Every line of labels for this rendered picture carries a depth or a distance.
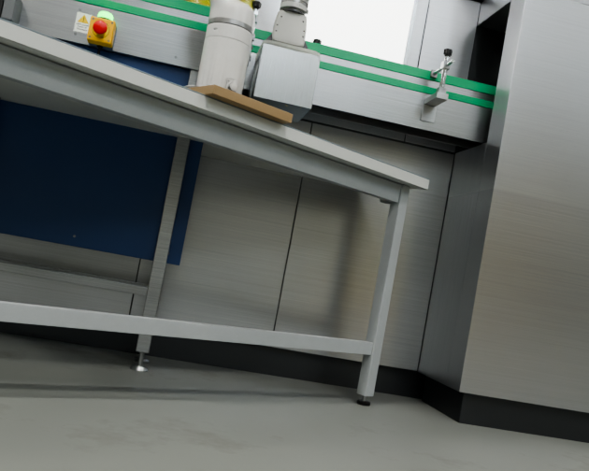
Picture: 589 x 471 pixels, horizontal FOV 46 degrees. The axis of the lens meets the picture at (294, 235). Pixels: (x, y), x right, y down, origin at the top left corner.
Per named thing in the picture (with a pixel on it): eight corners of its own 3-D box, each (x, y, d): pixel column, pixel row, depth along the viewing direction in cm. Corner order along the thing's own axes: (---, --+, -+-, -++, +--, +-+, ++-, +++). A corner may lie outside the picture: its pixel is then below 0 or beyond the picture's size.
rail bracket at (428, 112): (431, 123, 238) (442, 60, 240) (451, 114, 222) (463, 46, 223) (418, 121, 237) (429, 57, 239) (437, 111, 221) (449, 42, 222)
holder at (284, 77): (294, 125, 228) (303, 79, 229) (310, 108, 201) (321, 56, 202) (243, 114, 225) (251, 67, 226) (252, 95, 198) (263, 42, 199)
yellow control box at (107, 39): (112, 52, 209) (117, 28, 210) (110, 45, 202) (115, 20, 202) (88, 47, 208) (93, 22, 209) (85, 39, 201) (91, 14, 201)
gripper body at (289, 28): (307, 19, 217) (300, 53, 216) (275, 10, 215) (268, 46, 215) (311, 10, 209) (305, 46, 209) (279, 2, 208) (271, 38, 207)
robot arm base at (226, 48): (266, 107, 180) (280, 37, 180) (202, 85, 168) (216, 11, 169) (229, 113, 195) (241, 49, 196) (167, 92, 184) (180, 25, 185)
